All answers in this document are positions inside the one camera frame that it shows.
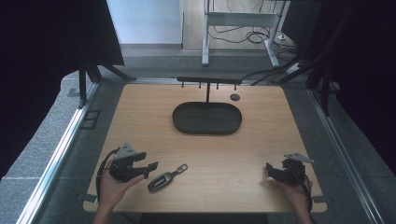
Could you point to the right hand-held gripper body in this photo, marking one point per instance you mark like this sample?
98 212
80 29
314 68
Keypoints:
292 174

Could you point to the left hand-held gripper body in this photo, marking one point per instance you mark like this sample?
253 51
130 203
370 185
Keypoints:
124 169

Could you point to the black silver car key fob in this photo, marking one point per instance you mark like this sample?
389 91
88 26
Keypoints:
160 181

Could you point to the person's right hand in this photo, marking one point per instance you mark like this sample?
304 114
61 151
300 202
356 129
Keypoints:
297 196

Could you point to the person's left hand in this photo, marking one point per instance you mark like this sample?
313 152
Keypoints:
110 189

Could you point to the grey tape piece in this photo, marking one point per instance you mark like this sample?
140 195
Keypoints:
320 199
89 198

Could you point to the person's dark clothing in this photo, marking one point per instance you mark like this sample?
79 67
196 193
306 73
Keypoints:
202 218

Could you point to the black key rack with tray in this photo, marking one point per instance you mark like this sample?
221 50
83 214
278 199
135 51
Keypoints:
207 119

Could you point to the black table grommet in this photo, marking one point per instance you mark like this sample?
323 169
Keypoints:
235 97

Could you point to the black metal stand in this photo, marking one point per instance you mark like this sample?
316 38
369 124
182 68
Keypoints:
325 90
82 84

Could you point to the white power strip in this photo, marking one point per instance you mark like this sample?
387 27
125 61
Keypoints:
293 68

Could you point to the black curtain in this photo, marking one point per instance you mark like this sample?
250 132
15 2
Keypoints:
46 62
364 77

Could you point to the white plug adapter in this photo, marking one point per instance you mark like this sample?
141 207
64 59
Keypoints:
281 37

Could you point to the aluminium rail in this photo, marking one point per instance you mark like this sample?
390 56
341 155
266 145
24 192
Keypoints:
342 149
62 149

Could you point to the white desk frame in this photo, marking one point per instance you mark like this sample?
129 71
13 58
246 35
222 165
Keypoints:
239 19

